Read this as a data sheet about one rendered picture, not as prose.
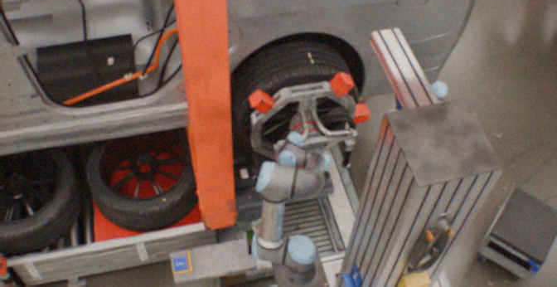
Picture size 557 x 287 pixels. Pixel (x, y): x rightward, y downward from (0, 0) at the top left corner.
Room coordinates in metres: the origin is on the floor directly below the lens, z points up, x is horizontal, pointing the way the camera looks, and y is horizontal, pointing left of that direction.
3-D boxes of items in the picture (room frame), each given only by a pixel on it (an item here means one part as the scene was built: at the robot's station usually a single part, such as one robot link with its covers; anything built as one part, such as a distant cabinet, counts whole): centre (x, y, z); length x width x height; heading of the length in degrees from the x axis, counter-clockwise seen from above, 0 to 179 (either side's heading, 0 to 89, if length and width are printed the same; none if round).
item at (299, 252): (1.13, -0.11, 0.98); 0.13 x 0.12 x 0.14; 82
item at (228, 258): (1.33, 0.31, 0.44); 0.43 x 0.17 x 0.03; 107
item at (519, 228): (1.73, -1.48, 0.17); 0.43 x 0.36 x 0.34; 147
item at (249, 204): (1.88, 0.20, 0.26); 0.42 x 0.18 x 0.35; 17
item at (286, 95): (1.94, -0.10, 0.85); 0.54 x 0.07 x 0.54; 107
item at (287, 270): (1.13, -0.11, 0.87); 0.15 x 0.15 x 0.10
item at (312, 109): (1.85, -0.23, 1.03); 0.19 x 0.18 x 0.11; 17
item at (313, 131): (1.87, -0.12, 0.85); 0.21 x 0.14 x 0.14; 17
